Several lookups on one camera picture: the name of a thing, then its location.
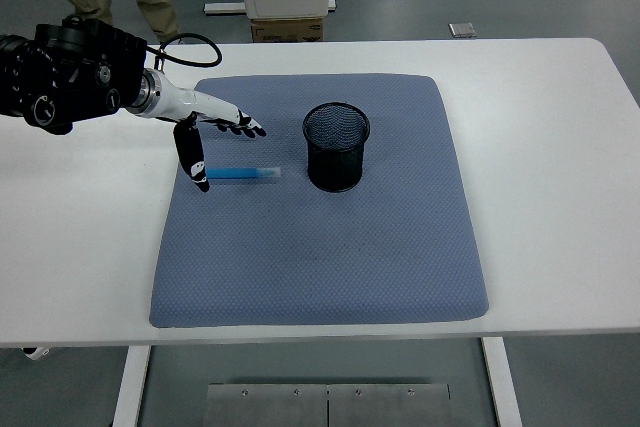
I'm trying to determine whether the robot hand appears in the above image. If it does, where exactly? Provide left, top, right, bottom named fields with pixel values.
left=157, top=79, right=268, bottom=193

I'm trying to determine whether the blue marker with clear cap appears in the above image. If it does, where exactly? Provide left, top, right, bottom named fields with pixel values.
left=205, top=165, right=283, bottom=181

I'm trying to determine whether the black mesh pen holder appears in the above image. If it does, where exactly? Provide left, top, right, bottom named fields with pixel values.
left=302, top=101, right=372, bottom=194

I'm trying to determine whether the brown cardboard box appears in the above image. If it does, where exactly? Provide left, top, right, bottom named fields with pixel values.
left=249, top=16, right=326, bottom=43

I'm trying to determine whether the grey-blue textured mat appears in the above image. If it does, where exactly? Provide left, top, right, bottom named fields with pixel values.
left=148, top=72, right=490, bottom=331

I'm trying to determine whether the white table leg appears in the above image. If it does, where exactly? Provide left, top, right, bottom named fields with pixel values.
left=480, top=336, right=524, bottom=427
left=110, top=345, right=152, bottom=427

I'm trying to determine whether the grey metal plate with screws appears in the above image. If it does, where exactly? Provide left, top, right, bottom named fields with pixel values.
left=205, top=383, right=330, bottom=427
left=328, top=383, right=451, bottom=427

